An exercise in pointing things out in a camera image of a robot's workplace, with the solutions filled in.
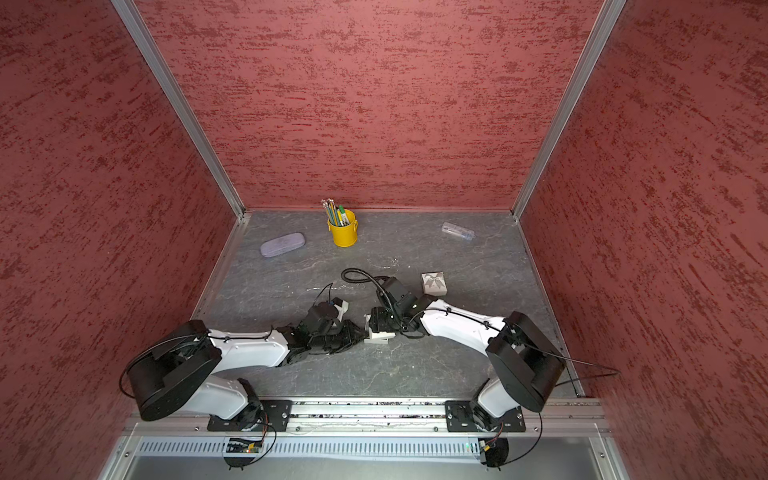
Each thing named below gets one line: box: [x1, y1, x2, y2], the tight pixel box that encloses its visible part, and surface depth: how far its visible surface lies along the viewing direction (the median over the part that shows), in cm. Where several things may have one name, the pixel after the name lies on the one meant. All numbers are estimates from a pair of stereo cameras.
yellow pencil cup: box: [327, 209, 359, 248], surface depth 109 cm
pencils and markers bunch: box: [321, 198, 350, 227], surface depth 105 cm
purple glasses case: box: [260, 232, 306, 258], surface depth 109 cm
